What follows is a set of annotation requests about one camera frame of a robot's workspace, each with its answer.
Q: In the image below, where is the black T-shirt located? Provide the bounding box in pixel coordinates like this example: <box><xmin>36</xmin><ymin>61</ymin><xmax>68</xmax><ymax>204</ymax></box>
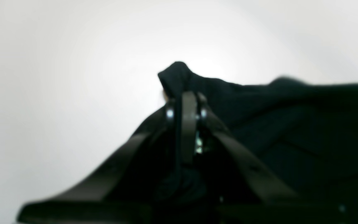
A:
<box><xmin>158</xmin><ymin>62</ymin><xmax>358</xmax><ymax>224</ymax></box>

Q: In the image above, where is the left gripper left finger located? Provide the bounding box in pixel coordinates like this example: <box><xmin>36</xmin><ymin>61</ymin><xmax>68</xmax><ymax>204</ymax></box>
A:
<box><xmin>17</xmin><ymin>100</ymin><xmax>175</xmax><ymax>224</ymax></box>

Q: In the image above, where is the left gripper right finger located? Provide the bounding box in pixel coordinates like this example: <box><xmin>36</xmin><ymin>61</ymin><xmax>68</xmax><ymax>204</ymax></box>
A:
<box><xmin>181</xmin><ymin>91</ymin><xmax>347</xmax><ymax>224</ymax></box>

